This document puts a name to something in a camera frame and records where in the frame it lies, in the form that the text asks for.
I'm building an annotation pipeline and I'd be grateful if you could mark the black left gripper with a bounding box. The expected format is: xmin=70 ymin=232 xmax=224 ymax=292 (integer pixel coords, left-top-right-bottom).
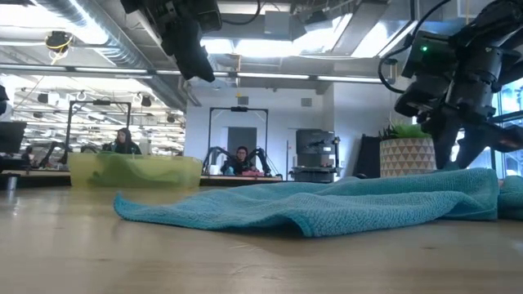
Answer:
xmin=138 ymin=0 xmax=216 ymax=82

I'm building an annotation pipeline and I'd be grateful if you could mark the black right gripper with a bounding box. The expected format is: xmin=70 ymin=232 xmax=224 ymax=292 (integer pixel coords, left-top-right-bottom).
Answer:
xmin=424 ymin=91 xmax=523 ymax=170

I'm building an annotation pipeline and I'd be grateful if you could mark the turquoise microfiber towel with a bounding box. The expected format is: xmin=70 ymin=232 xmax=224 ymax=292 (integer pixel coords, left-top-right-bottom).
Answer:
xmin=113 ymin=167 xmax=500 ymax=238

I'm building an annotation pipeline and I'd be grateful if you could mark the teal microfiber towel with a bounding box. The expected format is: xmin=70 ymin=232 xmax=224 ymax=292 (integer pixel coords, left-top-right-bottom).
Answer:
xmin=496 ymin=175 xmax=523 ymax=222

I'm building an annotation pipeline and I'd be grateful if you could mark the triangle-patterned plant pot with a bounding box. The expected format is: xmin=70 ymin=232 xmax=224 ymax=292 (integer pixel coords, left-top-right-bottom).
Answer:
xmin=379 ymin=136 xmax=438 ymax=178

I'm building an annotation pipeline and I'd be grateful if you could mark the green potted plant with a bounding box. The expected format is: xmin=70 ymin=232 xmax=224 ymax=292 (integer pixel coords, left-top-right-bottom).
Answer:
xmin=379 ymin=122 xmax=432 ymax=140

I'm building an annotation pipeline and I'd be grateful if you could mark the long ceiling light strip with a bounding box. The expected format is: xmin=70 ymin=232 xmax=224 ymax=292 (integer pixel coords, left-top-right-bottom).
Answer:
xmin=0 ymin=63 xmax=384 ymax=85

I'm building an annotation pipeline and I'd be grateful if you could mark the black upright panel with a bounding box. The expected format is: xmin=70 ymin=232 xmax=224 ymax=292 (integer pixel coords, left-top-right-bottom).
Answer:
xmin=354 ymin=133 xmax=382 ymax=179

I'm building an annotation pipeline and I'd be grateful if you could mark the person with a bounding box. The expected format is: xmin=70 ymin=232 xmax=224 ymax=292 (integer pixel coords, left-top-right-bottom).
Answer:
xmin=220 ymin=145 xmax=265 ymax=176
xmin=109 ymin=127 xmax=143 ymax=155
xmin=20 ymin=145 xmax=37 ymax=167

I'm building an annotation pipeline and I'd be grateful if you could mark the wooden background table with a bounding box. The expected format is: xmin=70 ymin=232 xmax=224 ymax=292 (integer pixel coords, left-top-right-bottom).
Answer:
xmin=199 ymin=174 xmax=284 ymax=188

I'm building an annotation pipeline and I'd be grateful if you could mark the yellow-green plastic bin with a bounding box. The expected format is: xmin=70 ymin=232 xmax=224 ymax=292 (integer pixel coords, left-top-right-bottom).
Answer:
xmin=67 ymin=152 xmax=204 ymax=189

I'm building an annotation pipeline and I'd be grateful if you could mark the black monitor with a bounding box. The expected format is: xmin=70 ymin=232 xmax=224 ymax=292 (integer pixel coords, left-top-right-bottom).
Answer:
xmin=0 ymin=121 xmax=28 ymax=155

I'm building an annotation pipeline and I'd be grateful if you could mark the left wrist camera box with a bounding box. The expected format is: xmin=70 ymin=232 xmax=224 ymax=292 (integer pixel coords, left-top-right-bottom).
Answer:
xmin=194 ymin=0 xmax=224 ymax=33

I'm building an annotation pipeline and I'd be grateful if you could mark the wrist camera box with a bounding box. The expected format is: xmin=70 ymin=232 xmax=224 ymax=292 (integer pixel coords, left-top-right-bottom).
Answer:
xmin=194 ymin=0 xmax=224 ymax=33
xmin=394 ymin=77 xmax=449 ymax=119

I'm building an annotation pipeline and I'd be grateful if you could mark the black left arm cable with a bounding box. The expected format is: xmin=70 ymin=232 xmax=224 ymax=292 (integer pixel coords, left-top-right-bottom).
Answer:
xmin=220 ymin=0 xmax=262 ymax=26

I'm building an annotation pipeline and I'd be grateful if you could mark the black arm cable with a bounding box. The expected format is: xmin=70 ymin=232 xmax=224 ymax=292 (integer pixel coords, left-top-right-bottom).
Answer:
xmin=220 ymin=0 xmax=262 ymax=26
xmin=378 ymin=0 xmax=453 ymax=95

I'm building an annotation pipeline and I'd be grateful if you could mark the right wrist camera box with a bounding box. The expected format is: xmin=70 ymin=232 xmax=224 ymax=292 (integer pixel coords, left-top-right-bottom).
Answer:
xmin=394 ymin=77 xmax=449 ymax=119

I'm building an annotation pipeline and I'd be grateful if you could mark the round silver ventilation duct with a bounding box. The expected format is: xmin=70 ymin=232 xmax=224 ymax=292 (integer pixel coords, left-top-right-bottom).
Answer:
xmin=36 ymin=0 xmax=189 ymax=111

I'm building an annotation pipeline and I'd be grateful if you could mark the black metal gantry frame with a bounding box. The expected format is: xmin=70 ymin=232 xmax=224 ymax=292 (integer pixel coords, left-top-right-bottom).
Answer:
xmin=65 ymin=100 xmax=132 ymax=155
xmin=208 ymin=106 xmax=270 ymax=167

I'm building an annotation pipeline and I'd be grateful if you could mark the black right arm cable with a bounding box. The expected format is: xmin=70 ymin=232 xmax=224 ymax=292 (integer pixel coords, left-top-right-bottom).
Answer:
xmin=378 ymin=0 xmax=453 ymax=95

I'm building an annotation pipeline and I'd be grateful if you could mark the black ceiling cable reel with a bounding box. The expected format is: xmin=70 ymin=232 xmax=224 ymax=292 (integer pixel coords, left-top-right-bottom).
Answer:
xmin=43 ymin=30 xmax=74 ymax=54

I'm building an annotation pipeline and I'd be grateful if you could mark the rectangular silver ventilation duct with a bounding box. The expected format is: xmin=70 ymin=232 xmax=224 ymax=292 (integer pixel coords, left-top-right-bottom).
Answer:
xmin=292 ymin=0 xmax=463 ymax=65

